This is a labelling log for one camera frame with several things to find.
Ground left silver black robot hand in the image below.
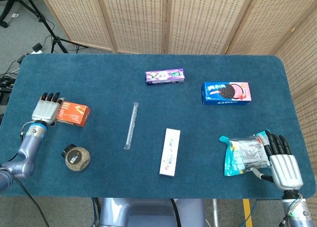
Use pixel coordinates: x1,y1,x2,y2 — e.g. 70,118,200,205
31,92,66,126

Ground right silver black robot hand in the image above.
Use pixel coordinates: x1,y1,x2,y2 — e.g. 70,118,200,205
252,130,304,190

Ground orange cardboard snack box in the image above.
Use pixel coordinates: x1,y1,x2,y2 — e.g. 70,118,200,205
54,101,91,127

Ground blue pink Oreo box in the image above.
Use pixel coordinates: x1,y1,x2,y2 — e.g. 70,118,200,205
201,81,250,105

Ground white toothpaste box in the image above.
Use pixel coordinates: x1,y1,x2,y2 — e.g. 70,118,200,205
159,128,181,177

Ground purple gum box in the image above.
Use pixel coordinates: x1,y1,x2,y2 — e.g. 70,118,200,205
145,68,186,86

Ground teal snack bag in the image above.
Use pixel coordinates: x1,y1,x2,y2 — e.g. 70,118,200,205
218,130,271,176

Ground round jar with black lid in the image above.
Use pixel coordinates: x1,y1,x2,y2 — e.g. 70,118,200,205
61,144,91,172

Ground black tripod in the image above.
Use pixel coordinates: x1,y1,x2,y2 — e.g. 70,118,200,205
19,0,89,54

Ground metal table leg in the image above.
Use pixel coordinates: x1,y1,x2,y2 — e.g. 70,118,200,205
212,199,220,227

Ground straw in clear wrapper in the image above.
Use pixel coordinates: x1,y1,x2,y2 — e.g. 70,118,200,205
123,102,139,151

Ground black office chair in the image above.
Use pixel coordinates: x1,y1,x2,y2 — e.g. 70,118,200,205
0,0,35,28

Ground blue carpet table cover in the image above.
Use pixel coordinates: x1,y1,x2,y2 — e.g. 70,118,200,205
0,54,317,200

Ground woven wooden folding screen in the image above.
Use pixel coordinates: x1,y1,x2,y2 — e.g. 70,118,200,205
37,0,317,133

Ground grey-blue robot torso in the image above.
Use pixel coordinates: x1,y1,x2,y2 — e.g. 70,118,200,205
99,198,206,227

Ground black floor cables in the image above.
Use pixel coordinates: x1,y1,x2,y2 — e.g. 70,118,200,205
0,55,27,106

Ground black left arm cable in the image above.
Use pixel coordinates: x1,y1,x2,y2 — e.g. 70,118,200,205
9,172,51,227

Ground black torso cable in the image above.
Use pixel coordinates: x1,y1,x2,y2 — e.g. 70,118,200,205
170,199,181,227

